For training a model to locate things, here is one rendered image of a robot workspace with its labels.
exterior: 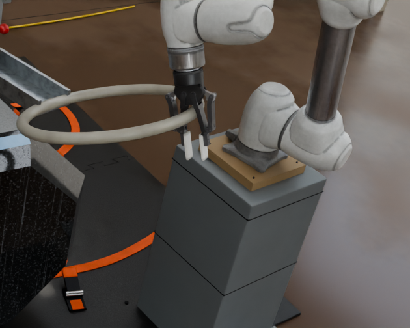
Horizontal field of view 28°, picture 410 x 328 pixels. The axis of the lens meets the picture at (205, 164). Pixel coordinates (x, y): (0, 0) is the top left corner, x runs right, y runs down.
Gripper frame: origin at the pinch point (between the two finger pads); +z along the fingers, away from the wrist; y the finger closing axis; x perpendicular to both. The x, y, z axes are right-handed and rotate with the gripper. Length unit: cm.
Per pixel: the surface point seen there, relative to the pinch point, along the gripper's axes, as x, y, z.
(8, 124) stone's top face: -28, 78, 4
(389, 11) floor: -539, 44, 56
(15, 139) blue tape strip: -26, 74, 8
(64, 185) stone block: -42, 69, 30
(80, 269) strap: -82, 95, 84
